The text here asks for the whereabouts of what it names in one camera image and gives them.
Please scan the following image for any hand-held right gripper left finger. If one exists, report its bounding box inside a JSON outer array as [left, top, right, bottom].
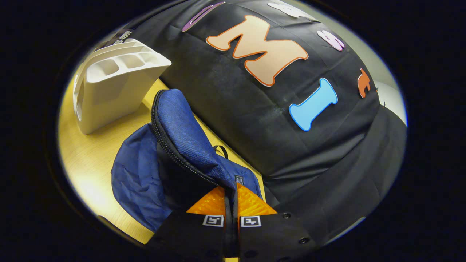
[[146, 186, 232, 261]]

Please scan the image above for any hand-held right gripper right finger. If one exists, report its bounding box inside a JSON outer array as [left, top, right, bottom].
[[233, 182, 321, 261]]

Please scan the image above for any blue schoolbag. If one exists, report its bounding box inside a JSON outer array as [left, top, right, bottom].
[[111, 89, 263, 233]]

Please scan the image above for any white plastic bookshelf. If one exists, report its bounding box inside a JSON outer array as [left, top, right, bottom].
[[73, 38, 172, 135]]

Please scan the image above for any black backdrop cloth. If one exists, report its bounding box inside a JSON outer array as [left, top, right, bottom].
[[124, 0, 407, 248]]

